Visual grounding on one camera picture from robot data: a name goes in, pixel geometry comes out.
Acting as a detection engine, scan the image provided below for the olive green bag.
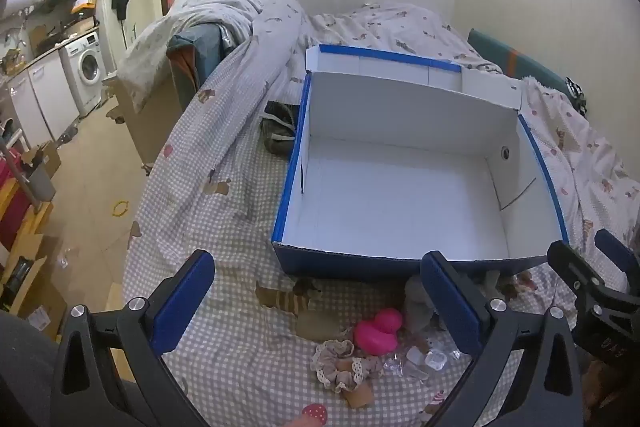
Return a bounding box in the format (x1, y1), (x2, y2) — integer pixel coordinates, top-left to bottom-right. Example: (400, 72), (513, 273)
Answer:
(261, 101), (301, 155)

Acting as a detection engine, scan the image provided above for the black and white cloth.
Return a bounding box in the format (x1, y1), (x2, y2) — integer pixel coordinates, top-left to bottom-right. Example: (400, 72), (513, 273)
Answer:
(565, 77), (592, 115)

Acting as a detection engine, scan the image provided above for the blue and white cardboard box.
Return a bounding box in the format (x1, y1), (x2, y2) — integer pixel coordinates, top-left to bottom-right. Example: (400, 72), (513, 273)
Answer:
(270, 44), (571, 282)

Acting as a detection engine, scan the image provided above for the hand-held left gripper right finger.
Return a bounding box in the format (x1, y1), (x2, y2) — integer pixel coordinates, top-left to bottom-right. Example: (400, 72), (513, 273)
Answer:
(420, 249), (583, 427)

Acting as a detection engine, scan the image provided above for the person's right hand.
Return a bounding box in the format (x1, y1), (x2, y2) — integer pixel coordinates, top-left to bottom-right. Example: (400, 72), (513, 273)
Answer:
(582, 357), (618, 410)

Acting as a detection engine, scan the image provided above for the white printed blanket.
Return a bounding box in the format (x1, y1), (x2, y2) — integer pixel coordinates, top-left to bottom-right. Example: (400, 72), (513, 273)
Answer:
(520, 77), (640, 253)

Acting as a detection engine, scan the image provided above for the person's grey clothing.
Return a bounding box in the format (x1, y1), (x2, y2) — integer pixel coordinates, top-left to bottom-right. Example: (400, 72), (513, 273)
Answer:
(0, 311), (68, 427)

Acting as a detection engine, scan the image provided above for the white floor cabinet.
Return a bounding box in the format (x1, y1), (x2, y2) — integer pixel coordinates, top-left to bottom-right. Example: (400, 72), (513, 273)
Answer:
(7, 52), (81, 148)

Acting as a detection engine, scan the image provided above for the pink rubber duck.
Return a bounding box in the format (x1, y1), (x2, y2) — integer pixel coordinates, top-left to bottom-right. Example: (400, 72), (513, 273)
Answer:
(354, 309), (404, 354)

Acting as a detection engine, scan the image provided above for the grey bin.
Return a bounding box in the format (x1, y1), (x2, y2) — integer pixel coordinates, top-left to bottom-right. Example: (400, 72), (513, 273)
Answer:
(27, 164), (57, 202)

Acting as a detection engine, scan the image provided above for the white washing machine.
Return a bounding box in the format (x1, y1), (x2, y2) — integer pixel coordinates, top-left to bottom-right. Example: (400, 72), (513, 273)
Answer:
(65, 32), (109, 115)

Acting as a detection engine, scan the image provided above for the tall brown cardboard box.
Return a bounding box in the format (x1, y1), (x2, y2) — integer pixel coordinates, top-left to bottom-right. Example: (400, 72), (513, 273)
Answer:
(102, 72), (184, 176)

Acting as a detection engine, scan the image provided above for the peach soft toy piece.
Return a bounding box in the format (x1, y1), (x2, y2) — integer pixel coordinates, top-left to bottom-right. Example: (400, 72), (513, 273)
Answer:
(340, 359), (374, 409)

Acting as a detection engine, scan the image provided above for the open labelled cardboard box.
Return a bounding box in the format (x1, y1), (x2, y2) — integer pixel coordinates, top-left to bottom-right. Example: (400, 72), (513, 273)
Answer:
(5, 232), (69, 335)

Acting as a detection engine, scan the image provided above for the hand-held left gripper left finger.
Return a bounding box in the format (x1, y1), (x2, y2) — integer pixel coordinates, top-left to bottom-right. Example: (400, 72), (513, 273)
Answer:
(50, 249), (216, 427)

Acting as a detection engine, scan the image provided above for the clear plastic packet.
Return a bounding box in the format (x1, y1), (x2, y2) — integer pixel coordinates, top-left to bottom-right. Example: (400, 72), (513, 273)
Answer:
(385, 339), (463, 383)

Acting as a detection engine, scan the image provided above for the beige cloth piece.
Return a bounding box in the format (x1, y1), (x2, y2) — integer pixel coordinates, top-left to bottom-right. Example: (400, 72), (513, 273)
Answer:
(295, 307), (351, 341)

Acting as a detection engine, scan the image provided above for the pale printed duvet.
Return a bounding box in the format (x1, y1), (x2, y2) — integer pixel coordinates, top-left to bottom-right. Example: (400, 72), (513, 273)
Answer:
(117, 0), (506, 108)

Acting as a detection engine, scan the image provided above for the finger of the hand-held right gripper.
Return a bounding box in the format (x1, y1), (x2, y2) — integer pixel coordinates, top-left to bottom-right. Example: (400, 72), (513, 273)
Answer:
(547, 241), (626, 308)
(595, 229), (640, 293)

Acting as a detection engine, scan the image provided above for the beige lace scrunchie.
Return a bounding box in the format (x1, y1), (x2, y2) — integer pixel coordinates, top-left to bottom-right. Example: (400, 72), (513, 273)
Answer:
(311, 339), (383, 394)

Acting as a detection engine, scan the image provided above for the teal cushion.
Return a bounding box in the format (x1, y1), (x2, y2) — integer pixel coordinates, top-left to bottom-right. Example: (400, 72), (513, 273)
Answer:
(166, 23), (226, 90)

